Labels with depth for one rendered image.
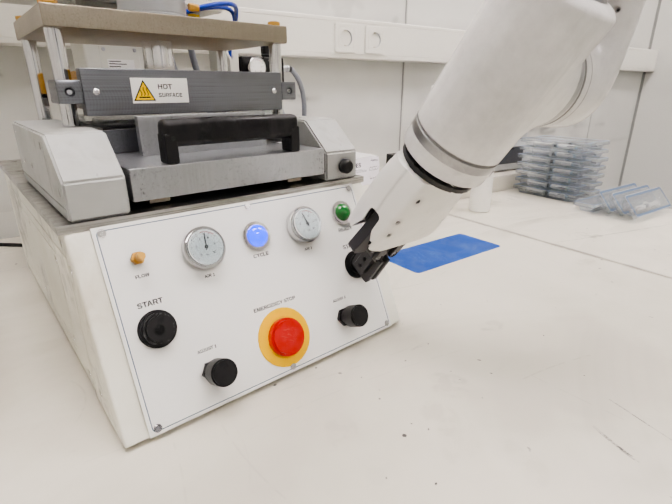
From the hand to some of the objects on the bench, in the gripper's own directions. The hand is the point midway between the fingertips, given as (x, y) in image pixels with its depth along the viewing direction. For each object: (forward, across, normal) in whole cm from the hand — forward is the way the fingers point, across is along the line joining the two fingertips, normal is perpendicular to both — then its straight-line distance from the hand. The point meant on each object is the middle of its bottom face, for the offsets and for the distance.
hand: (370, 261), depth 52 cm
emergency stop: (+6, -12, -5) cm, 14 cm away
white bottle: (+22, +63, +15) cm, 68 cm away
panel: (+6, -12, -7) cm, 15 cm away
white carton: (+36, +41, +42) cm, 69 cm away
